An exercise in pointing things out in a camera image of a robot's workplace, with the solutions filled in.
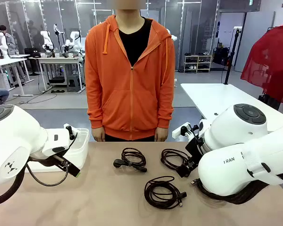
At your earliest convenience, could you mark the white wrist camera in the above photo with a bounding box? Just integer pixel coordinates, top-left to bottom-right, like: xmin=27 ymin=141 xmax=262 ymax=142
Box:
xmin=172 ymin=121 xmax=194 ymax=139
xmin=63 ymin=123 xmax=78 ymax=142

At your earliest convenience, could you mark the person in orange hoodie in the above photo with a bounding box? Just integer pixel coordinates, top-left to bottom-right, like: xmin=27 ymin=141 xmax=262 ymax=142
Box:
xmin=84 ymin=9 xmax=175 ymax=142

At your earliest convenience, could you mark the black arm cable sleeve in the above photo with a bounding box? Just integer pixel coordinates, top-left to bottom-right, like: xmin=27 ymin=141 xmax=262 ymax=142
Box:
xmin=0 ymin=162 xmax=30 ymax=208
xmin=197 ymin=180 xmax=271 ymax=205

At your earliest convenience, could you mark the black power cable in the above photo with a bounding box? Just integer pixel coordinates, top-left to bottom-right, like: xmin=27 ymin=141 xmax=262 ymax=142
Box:
xmin=113 ymin=147 xmax=148 ymax=173
xmin=160 ymin=148 xmax=191 ymax=170

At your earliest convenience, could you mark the wooden shoe rack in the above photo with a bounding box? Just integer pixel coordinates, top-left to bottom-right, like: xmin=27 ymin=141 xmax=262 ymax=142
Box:
xmin=183 ymin=54 xmax=213 ymax=73

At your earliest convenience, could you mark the seated person in jeans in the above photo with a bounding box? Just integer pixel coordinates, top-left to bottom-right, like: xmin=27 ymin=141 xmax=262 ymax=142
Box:
xmin=0 ymin=88 xmax=10 ymax=106

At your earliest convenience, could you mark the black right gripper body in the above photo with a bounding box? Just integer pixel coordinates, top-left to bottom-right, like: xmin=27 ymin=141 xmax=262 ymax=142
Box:
xmin=185 ymin=137 xmax=204 ymax=166

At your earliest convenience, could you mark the thin black USB cable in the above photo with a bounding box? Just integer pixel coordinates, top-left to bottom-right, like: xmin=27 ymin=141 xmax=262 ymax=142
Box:
xmin=144 ymin=176 xmax=188 ymax=210

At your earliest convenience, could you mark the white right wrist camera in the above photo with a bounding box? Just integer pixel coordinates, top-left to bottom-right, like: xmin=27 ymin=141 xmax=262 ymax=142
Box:
xmin=172 ymin=121 xmax=194 ymax=139

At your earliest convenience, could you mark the person right forearm orange sleeve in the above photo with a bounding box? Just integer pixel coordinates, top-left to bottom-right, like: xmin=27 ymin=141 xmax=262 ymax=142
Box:
xmin=87 ymin=89 xmax=105 ymax=129

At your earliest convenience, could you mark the black equipment case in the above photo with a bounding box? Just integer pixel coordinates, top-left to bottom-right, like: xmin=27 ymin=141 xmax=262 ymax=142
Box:
xmin=213 ymin=46 xmax=232 ymax=66

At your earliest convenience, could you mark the clear plastic storage container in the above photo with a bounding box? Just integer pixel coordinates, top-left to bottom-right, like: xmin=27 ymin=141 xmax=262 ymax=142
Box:
xmin=25 ymin=127 xmax=90 ymax=174

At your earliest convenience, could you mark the white desk with robots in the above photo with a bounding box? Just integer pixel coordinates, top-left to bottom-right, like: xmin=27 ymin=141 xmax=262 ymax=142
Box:
xmin=34 ymin=55 xmax=86 ymax=94

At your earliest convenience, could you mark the person right hand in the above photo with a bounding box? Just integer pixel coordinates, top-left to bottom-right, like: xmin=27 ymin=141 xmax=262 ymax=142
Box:
xmin=92 ymin=127 xmax=106 ymax=142

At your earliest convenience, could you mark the black left arm cable sleeve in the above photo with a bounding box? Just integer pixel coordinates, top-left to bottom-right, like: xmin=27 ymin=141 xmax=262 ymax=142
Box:
xmin=0 ymin=162 xmax=30 ymax=208

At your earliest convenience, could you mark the thin black camera cable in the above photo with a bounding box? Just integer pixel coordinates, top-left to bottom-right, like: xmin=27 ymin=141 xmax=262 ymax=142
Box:
xmin=25 ymin=162 xmax=69 ymax=187

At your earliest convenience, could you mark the long white desk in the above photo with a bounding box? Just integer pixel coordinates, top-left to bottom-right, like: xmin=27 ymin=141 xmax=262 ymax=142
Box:
xmin=0 ymin=57 xmax=35 ymax=97

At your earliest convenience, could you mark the grey step stool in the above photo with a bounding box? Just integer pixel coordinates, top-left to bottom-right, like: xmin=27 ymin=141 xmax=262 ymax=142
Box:
xmin=66 ymin=73 xmax=81 ymax=92

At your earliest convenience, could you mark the white table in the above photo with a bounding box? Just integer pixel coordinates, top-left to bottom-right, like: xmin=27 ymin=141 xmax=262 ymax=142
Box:
xmin=180 ymin=83 xmax=283 ymax=132

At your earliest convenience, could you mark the person left forearm orange sleeve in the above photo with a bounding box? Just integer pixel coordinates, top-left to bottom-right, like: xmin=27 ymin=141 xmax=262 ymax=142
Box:
xmin=157 ymin=89 xmax=175 ymax=129

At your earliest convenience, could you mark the person left hand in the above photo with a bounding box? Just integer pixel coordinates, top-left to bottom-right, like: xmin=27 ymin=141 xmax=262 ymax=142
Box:
xmin=154 ymin=128 xmax=167 ymax=142

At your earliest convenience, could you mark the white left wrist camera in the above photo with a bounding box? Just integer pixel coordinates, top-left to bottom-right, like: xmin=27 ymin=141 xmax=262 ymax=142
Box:
xmin=63 ymin=123 xmax=78 ymax=142

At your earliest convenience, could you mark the black right arm cable sleeve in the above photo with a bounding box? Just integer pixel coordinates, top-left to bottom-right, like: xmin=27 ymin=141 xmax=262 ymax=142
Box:
xmin=197 ymin=180 xmax=271 ymax=205

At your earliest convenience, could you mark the black office chair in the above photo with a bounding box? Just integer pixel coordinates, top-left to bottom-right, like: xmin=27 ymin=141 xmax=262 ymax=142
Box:
xmin=24 ymin=48 xmax=41 ymax=76

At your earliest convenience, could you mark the background person grey jacket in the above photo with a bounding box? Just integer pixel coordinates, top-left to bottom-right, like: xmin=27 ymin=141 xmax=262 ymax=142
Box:
xmin=0 ymin=25 xmax=17 ymax=56

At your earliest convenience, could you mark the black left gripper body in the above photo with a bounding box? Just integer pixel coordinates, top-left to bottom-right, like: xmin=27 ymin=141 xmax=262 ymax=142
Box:
xmin=52 ymin=154 xmax=73 ymax=172

